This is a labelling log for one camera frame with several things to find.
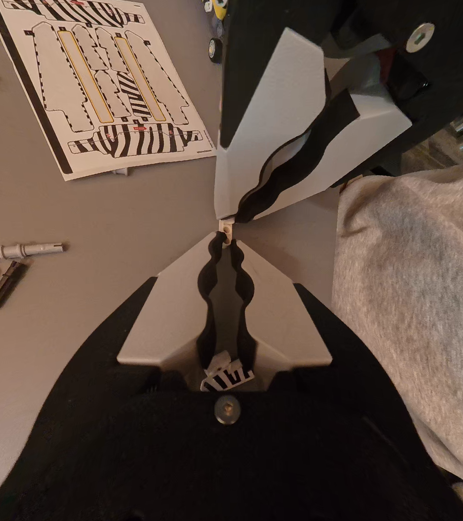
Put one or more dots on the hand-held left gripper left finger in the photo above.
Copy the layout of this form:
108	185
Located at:
162	325

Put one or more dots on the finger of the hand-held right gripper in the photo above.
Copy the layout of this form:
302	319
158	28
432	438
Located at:
361	138
280	101

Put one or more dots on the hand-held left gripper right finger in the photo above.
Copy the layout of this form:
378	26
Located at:
288	325

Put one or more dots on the white short lego beam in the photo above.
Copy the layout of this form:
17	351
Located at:
226	230

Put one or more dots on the small white lego piece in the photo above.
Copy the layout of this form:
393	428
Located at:
219	360

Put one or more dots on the zebra striped lego panel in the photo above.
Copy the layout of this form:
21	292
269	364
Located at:
227	376

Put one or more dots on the lego airplane model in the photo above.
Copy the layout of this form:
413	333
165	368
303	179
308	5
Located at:
215	49

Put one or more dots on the light grey long lego pin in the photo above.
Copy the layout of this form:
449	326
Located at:
29	250

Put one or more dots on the light grey lego connector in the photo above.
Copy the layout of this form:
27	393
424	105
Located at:
120	171

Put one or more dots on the black notched lego axle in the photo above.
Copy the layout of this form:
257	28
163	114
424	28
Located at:
5	285

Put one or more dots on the zebra print sticker sheet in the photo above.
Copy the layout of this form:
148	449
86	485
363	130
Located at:
101	81

